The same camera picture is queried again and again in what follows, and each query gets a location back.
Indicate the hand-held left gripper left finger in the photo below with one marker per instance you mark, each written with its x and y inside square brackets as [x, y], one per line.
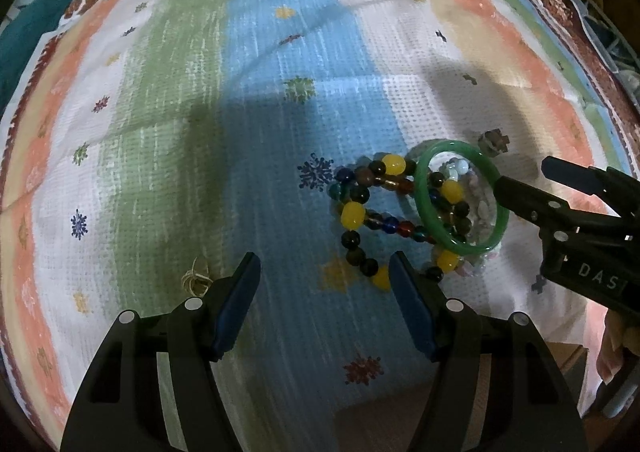
[235, 304]

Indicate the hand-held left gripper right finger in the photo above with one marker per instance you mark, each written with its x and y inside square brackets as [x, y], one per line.
[412, 307]

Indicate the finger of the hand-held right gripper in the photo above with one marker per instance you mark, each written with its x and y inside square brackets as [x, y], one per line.
[530, 206]
[580, 177]

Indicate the green jade bangle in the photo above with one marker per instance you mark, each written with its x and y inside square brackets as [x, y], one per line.
[462, 247]

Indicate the person's right hand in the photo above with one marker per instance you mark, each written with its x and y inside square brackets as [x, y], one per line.
[611, 347]

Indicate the tan rubber band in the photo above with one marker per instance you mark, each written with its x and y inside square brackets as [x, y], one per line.
[196, 278]

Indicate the small brown stone ornament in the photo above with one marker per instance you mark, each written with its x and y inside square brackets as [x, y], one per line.
[492, 142]

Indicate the clear plastic container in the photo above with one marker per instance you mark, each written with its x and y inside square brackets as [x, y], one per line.
[600, 27]

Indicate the striped printed blanket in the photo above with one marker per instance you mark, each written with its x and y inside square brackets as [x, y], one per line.
[200, 107]

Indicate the teal cloth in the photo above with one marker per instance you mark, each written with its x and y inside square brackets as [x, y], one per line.
[25, 42]

